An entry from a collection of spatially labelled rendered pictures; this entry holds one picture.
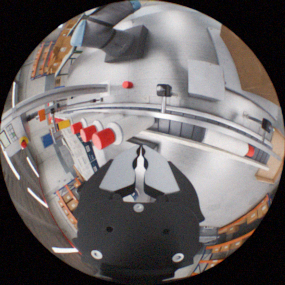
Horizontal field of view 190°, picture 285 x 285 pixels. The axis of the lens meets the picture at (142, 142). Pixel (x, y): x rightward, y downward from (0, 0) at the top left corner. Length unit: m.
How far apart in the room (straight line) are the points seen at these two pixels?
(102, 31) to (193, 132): 0.45
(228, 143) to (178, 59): 0.31
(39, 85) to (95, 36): 7.85
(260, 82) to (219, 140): 0.21
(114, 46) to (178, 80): 0.28
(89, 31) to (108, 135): 0.34
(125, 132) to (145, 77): 0.26
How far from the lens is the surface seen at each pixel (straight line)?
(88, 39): 0.37
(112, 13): 0.36
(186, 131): 0.29
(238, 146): 0.29
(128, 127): 0.20
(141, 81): 0.39
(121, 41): 0.42
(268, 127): 0.30
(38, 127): 8.27
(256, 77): 0.29
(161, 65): 0.38
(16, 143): 0.52
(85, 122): 0.30
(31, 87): 8.25
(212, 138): 0.25
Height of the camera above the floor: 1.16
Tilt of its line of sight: 51 degrees down
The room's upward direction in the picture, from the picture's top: 127 degrees counter-clockwise
